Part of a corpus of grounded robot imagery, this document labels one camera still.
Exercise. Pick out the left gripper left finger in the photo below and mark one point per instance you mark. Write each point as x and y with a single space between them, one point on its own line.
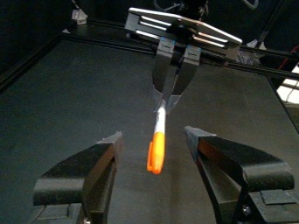
78 169

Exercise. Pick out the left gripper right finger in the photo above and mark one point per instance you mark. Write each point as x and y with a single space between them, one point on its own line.
249 169

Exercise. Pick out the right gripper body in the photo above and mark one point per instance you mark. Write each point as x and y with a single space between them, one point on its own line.
184 29

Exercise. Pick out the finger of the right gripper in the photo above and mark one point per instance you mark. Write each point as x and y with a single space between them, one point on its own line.
188 73
164 67

